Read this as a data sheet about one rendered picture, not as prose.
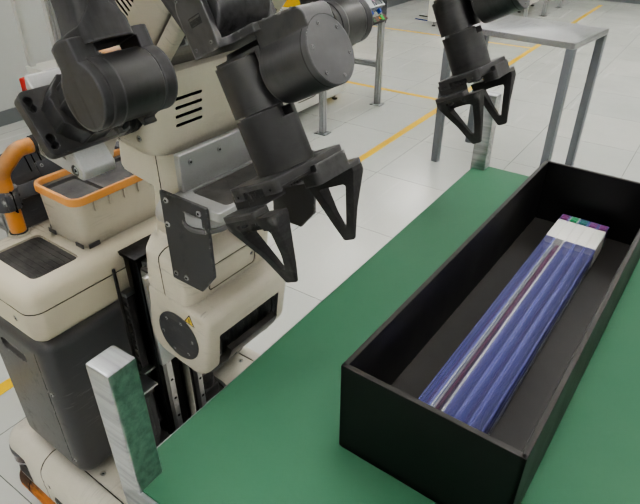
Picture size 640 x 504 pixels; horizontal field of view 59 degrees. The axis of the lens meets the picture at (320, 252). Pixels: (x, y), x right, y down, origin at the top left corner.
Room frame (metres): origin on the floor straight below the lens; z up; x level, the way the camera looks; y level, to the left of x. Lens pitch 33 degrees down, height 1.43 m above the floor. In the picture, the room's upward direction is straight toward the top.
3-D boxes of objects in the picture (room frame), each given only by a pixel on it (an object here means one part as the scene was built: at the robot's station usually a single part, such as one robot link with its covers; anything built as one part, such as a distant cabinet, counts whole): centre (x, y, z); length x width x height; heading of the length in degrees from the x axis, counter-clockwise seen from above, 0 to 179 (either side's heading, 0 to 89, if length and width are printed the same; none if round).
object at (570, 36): (3.18, -1.09, 0.40); 0.70 x 0.45 x 0.80; 48
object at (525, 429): (0.56, -0.26, 1.01); 0.57 x 0.17 x 0.11; 144
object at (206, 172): (0.85, 0.13, 0.99); 0.28 x 0.16 x 0.22; 144
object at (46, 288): (1.07, 0.44, 0.59); 0.55 x 0.34 x 0.83; 144
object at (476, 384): (0.56, -0.26, 0.98); 0.51 x 0.07 x 0.03; 144
